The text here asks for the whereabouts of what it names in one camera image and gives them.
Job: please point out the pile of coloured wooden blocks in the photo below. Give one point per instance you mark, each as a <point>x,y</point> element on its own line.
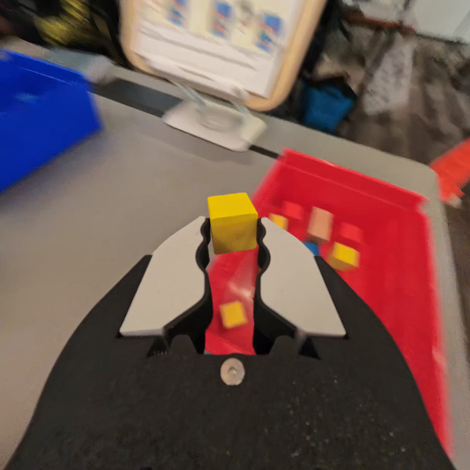
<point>316,235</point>

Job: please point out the blue plastic bin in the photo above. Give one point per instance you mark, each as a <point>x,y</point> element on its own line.
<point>40,117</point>

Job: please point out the red floor object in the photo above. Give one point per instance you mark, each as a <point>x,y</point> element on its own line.
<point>454,170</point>

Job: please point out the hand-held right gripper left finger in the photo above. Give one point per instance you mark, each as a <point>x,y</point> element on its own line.
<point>165,290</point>

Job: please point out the grey desk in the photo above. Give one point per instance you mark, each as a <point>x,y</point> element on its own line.
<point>95,205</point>

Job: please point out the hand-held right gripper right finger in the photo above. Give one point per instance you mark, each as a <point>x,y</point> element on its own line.
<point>297,290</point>

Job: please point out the red plastic bin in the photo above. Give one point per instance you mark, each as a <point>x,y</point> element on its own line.
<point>396,257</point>

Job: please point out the white floor sign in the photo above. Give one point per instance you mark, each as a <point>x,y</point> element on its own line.
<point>389,73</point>

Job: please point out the yellow wooden block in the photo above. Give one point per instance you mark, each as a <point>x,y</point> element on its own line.
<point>233,222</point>

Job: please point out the instruction sheet board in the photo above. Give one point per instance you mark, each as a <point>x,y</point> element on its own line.
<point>220,40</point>

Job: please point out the blue floor tub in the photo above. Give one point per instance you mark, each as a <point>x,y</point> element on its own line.
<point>327,106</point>

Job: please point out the white board stand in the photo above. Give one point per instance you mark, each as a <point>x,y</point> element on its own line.
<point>213,125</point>

